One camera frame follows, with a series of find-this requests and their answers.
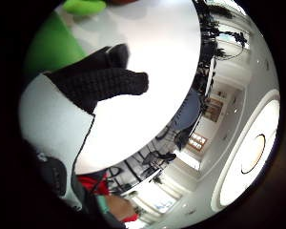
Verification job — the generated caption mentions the red object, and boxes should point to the red object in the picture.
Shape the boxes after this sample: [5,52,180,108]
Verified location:
[110,0,139,6]

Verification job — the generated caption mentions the green soft toy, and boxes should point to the green soft toy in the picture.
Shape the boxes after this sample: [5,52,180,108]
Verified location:
[62,0,108,17]

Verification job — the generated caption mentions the green flat sheet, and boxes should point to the green flat sheet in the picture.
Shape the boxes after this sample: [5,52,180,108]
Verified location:
[23,11,88,80]

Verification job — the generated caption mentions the grey round chair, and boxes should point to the grey round chair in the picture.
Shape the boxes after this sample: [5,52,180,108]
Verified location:
[172,90,203,132]

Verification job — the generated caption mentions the black office chair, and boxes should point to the black office chair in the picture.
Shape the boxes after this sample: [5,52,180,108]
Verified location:
[174,126,195,151]
[141,149,177,167]

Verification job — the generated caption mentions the bright window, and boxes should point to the bright window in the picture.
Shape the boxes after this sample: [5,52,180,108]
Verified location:
[129,177,184,215]

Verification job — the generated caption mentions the the person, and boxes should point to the the person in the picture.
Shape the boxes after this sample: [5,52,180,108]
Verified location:
[71,170,145,229]

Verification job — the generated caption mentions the round white ceiling lamp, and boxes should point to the round white ceiling lamp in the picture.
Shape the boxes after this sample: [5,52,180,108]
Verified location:
[211,89,281,213]

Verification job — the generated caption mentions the black camera stands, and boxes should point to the black camera stands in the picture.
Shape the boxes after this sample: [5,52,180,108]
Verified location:
[192,0,249,96]

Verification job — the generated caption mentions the lit wall shelf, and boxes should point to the lit wall shelf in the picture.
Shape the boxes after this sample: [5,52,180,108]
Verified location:
[186,131,208,153]

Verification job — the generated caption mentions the brown framed wall picture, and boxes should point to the brown framed wall picture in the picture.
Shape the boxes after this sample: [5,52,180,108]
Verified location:
[205,96,225,124]

